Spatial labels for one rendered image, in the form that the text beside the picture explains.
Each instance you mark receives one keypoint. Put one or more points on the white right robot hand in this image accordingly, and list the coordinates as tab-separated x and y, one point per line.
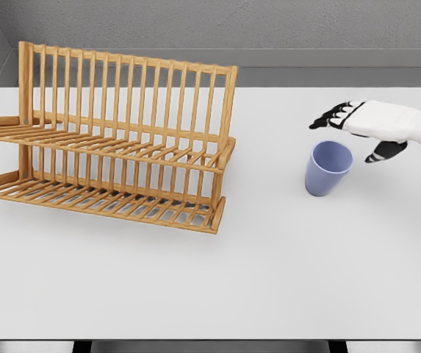
375	119

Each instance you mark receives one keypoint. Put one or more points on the lavender blue plastic cup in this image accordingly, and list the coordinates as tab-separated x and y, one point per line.
327	169

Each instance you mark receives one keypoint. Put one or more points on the wooden two-tier dish rack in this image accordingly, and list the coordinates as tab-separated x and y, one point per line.
114	139

